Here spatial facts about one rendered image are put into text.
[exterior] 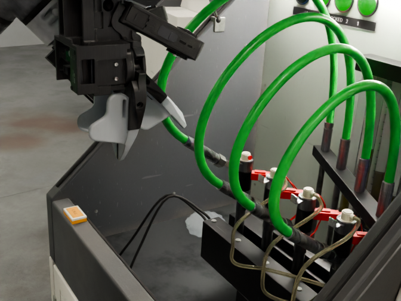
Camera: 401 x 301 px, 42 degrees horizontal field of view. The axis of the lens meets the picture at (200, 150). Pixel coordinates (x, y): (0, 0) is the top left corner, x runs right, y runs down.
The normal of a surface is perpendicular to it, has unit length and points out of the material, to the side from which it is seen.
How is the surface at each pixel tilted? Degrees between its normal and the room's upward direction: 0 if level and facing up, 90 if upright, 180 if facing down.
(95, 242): 0
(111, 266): 0
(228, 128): 90
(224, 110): 90
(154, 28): 90
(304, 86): 90
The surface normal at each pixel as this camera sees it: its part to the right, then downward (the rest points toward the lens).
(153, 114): 0.17, -0.02
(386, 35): -0.84, 0.16
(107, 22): 0.54, 0.34
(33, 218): 0.06, -0.93
